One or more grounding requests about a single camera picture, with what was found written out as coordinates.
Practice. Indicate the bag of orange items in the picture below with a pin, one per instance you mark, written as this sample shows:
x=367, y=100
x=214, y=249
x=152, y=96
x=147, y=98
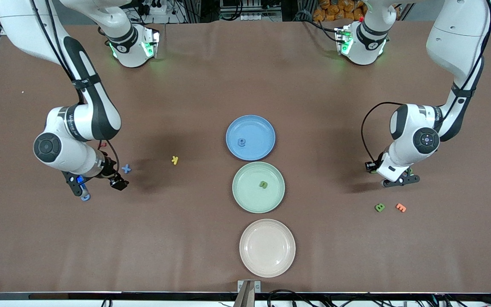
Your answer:
x=335, y=10

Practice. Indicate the brown table cover sheet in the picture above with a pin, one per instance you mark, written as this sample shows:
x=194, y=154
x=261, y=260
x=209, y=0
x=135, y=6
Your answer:
x=186, y=85

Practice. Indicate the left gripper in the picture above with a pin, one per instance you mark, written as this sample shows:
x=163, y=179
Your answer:
x=372, y=166

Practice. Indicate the orange foam letter E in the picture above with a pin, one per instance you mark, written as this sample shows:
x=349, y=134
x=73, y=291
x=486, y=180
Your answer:
x=401, y=207

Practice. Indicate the blue foam letter G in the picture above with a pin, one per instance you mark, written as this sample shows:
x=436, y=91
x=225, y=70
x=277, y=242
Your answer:
x=85, y=198

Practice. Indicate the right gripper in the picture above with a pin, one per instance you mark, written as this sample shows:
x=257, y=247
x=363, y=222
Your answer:
x=110, y=173

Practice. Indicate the green round plate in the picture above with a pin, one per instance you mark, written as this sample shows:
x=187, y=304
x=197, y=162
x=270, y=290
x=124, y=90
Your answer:
x=249, y=196

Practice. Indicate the blue foam letter a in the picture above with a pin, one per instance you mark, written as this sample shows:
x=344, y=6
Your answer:
x=241, y=143

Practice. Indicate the black table edge rail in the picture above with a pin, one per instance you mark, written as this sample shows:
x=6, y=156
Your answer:
x=100, y=296

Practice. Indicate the grey metal table bracket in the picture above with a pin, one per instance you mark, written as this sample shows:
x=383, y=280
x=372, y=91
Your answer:
x=249, y=290

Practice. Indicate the pink round plate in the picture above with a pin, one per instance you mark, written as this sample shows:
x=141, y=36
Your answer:
x=267, y=248

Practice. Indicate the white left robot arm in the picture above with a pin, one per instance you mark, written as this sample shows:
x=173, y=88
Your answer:
x=454, y=42

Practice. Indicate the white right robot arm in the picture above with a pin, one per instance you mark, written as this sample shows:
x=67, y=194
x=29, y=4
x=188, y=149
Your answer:
x=96, y=106

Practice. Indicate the blue foam letter x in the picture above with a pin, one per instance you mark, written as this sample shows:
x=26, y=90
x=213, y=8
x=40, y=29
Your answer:
x=126, y=169

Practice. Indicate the long white power strip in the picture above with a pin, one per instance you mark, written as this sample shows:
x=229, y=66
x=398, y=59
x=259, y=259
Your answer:
x=260, y=17

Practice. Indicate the blue round plate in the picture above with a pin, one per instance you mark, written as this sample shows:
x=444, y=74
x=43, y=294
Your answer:
x=249, y=128

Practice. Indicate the green foam letter B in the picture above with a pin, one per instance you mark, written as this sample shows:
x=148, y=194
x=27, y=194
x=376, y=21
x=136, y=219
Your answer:
x=379, y=207

